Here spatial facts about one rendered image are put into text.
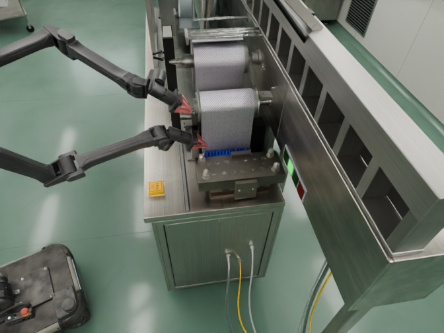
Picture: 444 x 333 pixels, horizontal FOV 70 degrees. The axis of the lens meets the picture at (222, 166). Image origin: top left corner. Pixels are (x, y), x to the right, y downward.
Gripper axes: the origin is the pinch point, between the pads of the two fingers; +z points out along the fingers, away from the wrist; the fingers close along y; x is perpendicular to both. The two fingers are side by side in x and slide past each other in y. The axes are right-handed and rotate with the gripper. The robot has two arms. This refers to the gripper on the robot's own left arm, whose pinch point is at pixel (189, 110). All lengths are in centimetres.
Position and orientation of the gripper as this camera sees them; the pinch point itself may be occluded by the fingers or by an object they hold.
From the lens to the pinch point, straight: 141.1
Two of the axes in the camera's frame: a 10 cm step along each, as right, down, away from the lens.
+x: 6.5, -5.9, -4.7
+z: 7.4, 3.7, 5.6
